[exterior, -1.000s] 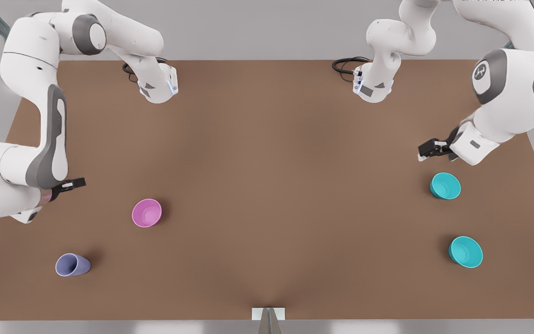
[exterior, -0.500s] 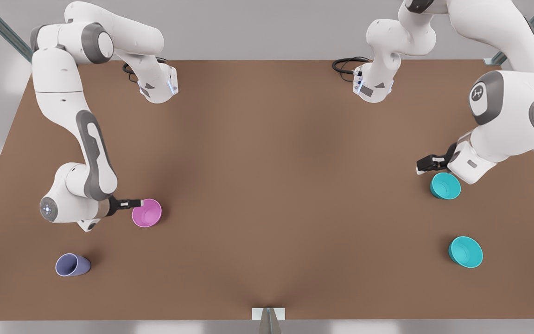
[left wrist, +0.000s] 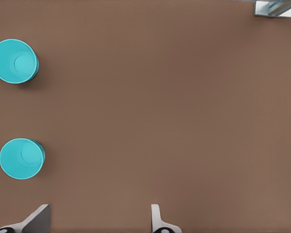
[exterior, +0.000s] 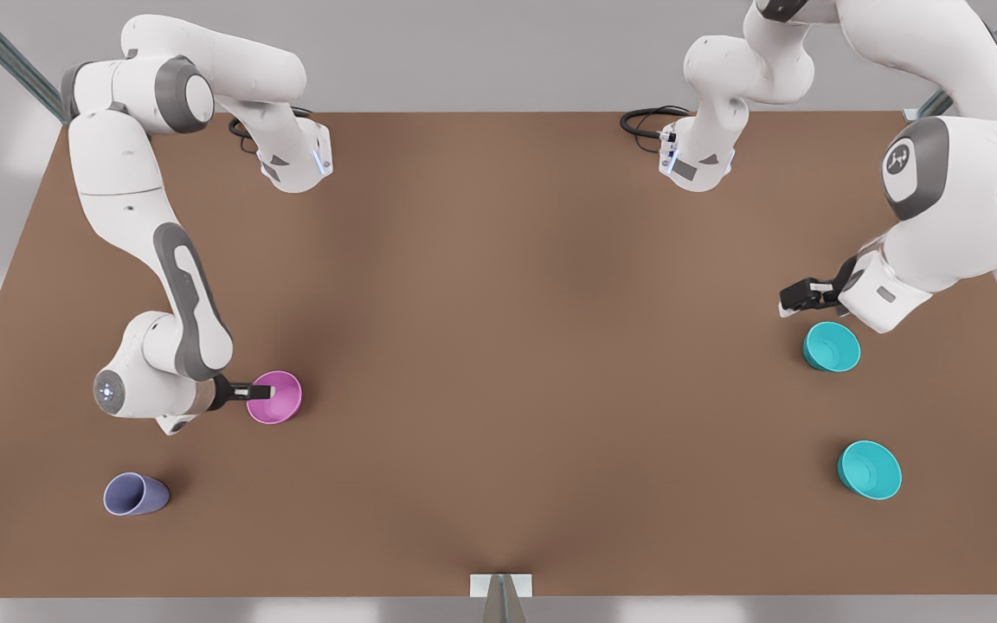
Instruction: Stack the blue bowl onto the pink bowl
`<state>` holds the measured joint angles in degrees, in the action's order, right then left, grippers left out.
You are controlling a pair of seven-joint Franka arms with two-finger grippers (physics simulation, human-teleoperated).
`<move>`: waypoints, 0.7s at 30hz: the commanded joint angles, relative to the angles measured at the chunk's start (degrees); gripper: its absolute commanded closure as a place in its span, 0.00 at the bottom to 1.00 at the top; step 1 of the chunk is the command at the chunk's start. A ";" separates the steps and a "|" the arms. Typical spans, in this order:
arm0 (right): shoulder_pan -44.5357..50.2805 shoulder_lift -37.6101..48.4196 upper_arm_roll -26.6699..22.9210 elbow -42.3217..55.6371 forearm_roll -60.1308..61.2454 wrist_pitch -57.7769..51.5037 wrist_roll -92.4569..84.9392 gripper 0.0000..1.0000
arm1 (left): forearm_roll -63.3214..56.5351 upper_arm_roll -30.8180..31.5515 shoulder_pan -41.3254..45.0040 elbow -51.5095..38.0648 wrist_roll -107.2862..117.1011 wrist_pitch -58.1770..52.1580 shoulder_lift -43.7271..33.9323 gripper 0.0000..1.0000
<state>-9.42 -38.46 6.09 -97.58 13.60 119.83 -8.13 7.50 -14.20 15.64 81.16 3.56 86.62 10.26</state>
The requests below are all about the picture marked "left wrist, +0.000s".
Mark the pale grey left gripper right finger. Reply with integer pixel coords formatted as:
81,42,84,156
151,204,182,233

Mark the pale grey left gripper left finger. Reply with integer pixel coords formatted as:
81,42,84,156
0,203,51,233

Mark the turquoise cup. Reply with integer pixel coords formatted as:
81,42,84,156
0,138,46,180
0,38,40,84

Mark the silver frame post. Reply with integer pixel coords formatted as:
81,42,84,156
254,0,291,18

